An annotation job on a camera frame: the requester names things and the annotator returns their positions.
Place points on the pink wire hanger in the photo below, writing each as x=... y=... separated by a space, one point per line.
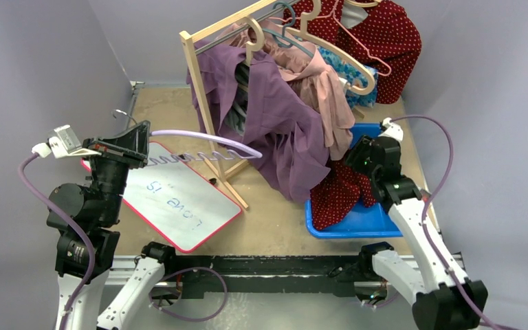
x=331 y=19

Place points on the red polka dot dress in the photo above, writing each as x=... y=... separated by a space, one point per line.
x=389 y=34

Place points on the pink pleated skirt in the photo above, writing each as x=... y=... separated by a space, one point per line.
x=294 y=78

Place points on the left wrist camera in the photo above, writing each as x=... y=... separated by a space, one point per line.
x=62 y=142

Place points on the blue floral garment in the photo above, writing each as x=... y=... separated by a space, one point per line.
x=352 y=76

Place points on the teal hanger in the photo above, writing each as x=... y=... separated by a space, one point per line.
x=281 y=38

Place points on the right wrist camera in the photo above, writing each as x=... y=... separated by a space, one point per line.
x=390 y=129

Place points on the blue plastic bin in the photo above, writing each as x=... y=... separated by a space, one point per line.
x=360 y=221

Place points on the red polka dot skirt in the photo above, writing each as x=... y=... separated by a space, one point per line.
x=336 y=195

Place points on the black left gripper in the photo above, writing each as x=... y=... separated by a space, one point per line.
x=130 y=146

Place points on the metal rack rod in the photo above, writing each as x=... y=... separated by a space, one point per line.
x=243 y=17

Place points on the red-edged whiteboard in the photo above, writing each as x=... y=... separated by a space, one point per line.
x=176 y=201

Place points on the purple pleated skirt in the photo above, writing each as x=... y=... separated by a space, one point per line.
x=294 y=156

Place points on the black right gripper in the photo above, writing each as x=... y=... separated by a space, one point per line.
x=355 y=152

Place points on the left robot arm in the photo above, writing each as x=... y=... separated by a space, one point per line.
x=83 y=215

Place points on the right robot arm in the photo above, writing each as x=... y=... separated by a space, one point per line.
x=438 y=289

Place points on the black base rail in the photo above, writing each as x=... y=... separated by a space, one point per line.
x=342 y=276

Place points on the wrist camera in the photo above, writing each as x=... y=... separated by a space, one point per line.
x=62 y=142
x=390 y=129

